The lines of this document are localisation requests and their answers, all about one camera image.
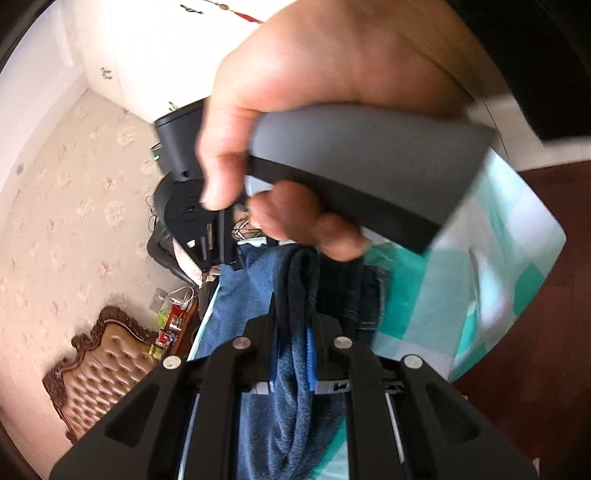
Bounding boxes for wooden nightstand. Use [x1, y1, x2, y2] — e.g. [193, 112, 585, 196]
[182, 298, 204, 363]

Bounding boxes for blue denim pants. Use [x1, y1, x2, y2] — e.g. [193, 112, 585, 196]
[198, 242, 393, 480]

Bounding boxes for red hanging ornament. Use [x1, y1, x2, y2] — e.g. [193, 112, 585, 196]
[180, 0, 266, 25]

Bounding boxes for person's right forearm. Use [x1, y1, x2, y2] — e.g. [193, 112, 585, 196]
[365, 0, 483, 121]

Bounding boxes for white charger cable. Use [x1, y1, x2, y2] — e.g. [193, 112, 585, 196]
[163, 285, 198, 315]

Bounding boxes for black sofa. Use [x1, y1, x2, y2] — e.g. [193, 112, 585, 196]
[147, 225, 218, 291]

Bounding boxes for person's right hand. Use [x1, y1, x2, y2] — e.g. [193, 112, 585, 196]
[196, 0, 394, 263]

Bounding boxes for teal checked tablecloth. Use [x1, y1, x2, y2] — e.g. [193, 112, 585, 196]
[187, 150, 568, 480]

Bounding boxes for large pink pillow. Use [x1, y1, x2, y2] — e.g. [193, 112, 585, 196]
[174, 242, 206, 288]

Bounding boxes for brown tufted headboard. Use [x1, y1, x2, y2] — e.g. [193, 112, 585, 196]
[41, 305, 163, 445]

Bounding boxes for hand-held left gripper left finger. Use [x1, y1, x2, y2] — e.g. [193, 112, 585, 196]
[48, 316, 278, 480]

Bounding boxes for grey wall socket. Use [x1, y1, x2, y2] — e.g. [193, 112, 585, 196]
[149, 287, 170, 315]

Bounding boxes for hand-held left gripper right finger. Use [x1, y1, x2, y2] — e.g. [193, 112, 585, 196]
[305, 316, 541, 480]

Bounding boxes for colourful bottles and packets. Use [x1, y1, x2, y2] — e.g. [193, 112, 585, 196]
[148, 302, 188, 361]

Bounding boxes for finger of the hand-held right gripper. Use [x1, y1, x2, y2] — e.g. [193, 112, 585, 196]
[217, 205, 245, 273]

